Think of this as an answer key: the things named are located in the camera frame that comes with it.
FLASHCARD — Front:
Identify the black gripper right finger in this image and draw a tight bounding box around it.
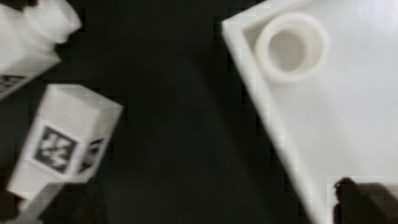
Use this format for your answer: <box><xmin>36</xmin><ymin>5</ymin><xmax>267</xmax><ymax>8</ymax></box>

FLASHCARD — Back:
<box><xmin>333</xmin><ymin>177</ymin><xmax>398</xmax><ymax>224</ymax></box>

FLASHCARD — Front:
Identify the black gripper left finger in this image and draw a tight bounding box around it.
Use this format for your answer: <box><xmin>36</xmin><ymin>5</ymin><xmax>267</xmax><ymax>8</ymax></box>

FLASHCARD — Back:
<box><xmin>0</xmin><ymin>181</ymin><xmax>107</xmax><ymax>224</ymax></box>

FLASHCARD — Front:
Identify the white square tabletop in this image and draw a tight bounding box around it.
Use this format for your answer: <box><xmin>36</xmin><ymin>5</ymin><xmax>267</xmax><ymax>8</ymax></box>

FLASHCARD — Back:
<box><xmin>223</xmin><ymin>0</ymin><xmax>398</xmax><ymax>224</ymax></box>

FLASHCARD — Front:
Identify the white table leg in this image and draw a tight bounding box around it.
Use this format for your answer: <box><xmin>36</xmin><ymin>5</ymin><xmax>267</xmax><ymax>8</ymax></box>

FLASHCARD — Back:
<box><xmin>0</xmin><ymin>0</ymin><xmax>82</xmax><ymax>100</ymax></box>
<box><xmin>8</xmin><ymin>84</ymin><xmax>123</xmax><ymax>210</ymax></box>

